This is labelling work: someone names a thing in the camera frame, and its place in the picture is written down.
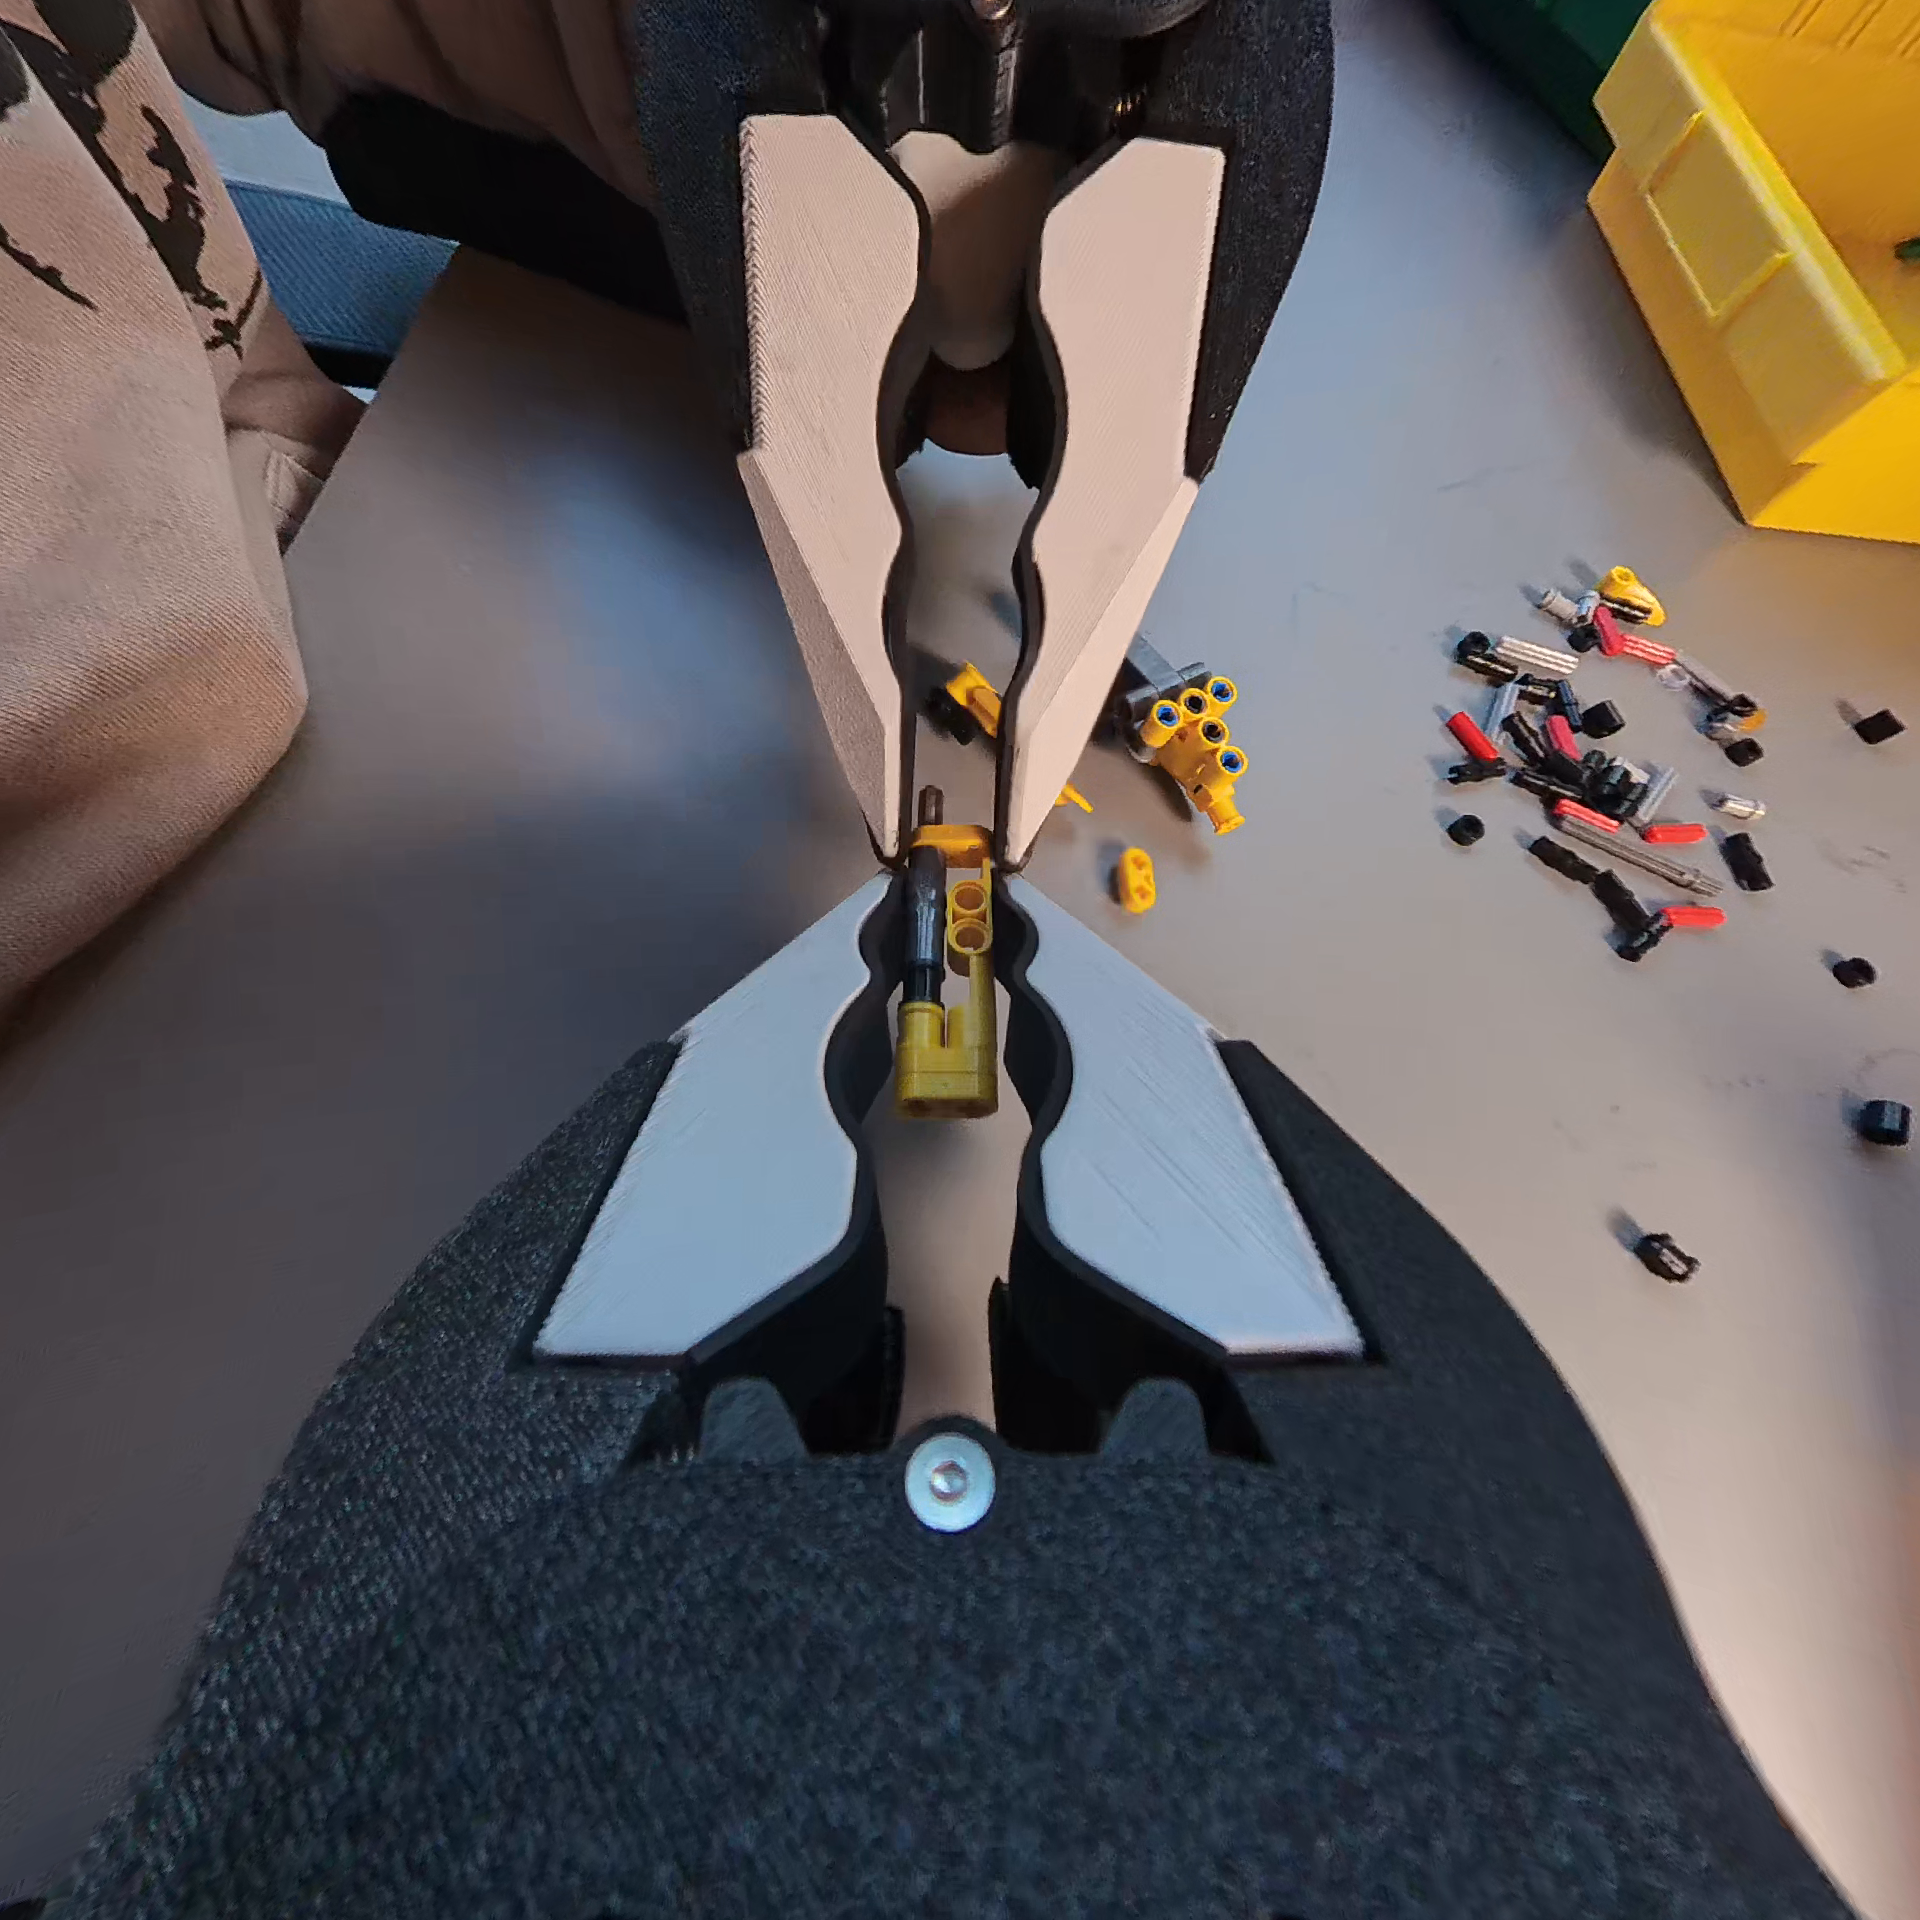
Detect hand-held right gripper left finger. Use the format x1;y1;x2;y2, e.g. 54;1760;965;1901
535;880;903;1366

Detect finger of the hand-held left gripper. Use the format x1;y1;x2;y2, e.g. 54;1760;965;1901
736;115;933;859
997;132;1224;865

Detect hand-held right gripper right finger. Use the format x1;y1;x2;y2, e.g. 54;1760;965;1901
1006;888;1366;1366

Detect yellow brick arm piece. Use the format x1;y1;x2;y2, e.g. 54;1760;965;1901
895;787;1011;1120

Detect grey brick assembly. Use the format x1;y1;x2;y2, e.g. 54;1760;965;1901
1119;638;1261;840

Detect grey desk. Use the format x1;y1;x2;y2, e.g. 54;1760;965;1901
0;75;1920;1920

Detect green plastic bin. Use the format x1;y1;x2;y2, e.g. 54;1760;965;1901
1440;0;1657;77

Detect yellow angled brick piece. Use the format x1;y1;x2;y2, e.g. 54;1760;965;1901
926;660;1100;820

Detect black armrest pad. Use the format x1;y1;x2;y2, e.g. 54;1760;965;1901
315;85;697;328

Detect yellow plastic bin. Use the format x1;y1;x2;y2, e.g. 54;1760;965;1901
1583;0;1920;544

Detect scattered small building pieces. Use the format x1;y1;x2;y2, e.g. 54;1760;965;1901
1440;563;1920;1288

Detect person's beige sweatshirt torso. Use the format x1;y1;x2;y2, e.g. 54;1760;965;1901
0;0;368;1018

